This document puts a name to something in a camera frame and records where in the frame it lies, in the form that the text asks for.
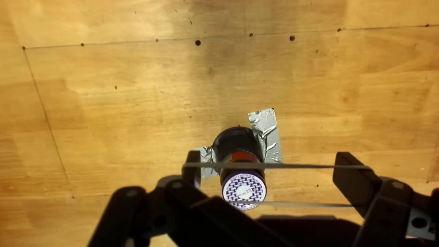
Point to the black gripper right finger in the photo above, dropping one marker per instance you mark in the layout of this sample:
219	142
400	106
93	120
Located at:
389	201

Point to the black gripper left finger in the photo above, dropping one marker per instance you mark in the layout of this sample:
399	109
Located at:
193	214

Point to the grey rubber band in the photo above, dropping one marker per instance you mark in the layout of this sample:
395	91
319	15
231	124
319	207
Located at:
303	165

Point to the dark jar with patterned lid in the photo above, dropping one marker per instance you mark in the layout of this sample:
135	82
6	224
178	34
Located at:
242	176

